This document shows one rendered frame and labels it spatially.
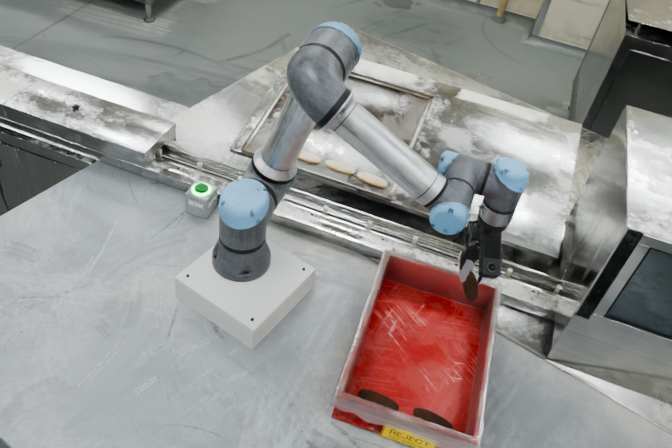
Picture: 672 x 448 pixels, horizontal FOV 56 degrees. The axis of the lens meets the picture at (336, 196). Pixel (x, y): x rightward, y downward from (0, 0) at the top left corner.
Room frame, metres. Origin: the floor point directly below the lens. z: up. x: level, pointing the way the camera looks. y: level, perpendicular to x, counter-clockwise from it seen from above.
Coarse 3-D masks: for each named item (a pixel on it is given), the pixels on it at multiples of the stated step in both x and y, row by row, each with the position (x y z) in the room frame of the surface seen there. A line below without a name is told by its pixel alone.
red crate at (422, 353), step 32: (384, 288) 1.15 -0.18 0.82; (384, 320) 1.04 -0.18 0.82; (416, 320) 1.06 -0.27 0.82; (448, 320) 1.08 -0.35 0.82; (480, 320) 1.10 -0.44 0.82; (384, 352) 0.94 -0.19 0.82; (416, 352) 0.96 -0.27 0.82; (448, 352) 0.98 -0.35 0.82; (352, 384) 0.84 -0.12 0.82; (384, 384) 0.85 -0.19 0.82; (416, 384) 0.87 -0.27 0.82; (448, 384) 0.88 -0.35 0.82; (352, 416) 0.73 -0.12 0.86; (448, 416) 0.80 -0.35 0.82
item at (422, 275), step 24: (384, 264) 1.14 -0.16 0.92; (408, 264) 1.17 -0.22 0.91; (432, 264) 1.17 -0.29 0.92; (432, 288) 1.16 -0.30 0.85; (456, 288) 1.15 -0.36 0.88; (480, 288) 1.14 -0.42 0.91; (360, 336) 0.90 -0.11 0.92; (480, 360) 0.92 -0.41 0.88; (480, 384) 0.84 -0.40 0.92; (360, 408) 0.73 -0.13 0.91; (384, 408) 0.73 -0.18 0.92; (480, 408) 0.77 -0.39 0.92; (432, 432) 0.70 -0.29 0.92; (456, 432) 0.70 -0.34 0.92; (480, 432) 0.71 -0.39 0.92
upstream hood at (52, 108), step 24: (0, 72) 1.70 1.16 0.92; (24, 72) 1.72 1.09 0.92; (0, 96) 1.57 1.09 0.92; (24, 96) 1.59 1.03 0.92; (48, 96) 1.61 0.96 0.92; (72, 96) 1.64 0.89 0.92; (24, 120) 1.52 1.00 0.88; (48, 120) 1.50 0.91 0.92; (72, 120) 1.52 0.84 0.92; (96, 120) 1.54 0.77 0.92; (120, 120) 1.56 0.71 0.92; (144, 120) 1.58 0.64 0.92; (96, 144) 1.46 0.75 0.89; (120, 144) 1.44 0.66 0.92; (144, 144) 1.46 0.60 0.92
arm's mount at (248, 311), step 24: (192, 264) 1.05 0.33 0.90; (288, 264) 1.11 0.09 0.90; (192, 288) 0.98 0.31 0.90; (216, 288) 0.99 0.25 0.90; (240, 288) 1.00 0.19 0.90; (264, 288) 1.01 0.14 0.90; (288, 288) 1.03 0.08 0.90; (216, 312) 0.94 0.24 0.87; (240, 312) 0.93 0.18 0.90; (264, 312) 0.94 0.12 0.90; (288, 312) 1.01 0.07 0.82; (240, 336) 0.90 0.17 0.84; (264, 336) 0.93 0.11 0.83
